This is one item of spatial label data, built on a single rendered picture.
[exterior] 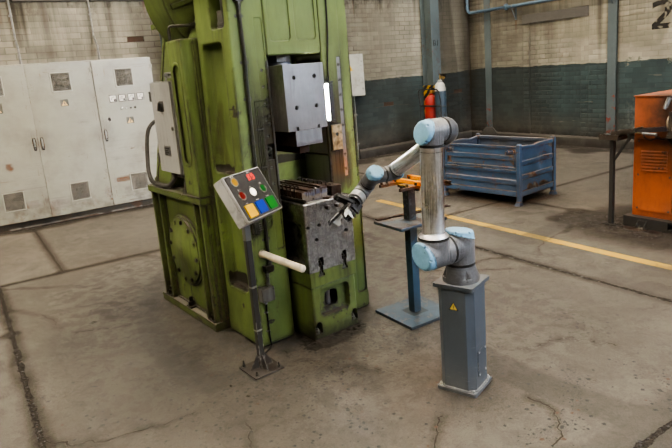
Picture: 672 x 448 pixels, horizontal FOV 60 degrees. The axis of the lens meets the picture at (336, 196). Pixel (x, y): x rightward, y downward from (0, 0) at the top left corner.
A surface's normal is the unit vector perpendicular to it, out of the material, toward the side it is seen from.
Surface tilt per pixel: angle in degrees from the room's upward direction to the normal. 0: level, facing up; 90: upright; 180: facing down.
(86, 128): 90
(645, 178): 90
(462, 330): 90
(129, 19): 87
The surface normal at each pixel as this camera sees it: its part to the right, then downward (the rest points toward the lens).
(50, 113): 0.58, 0.12
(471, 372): 0.15, 0.20
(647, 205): -0.83, 0.12
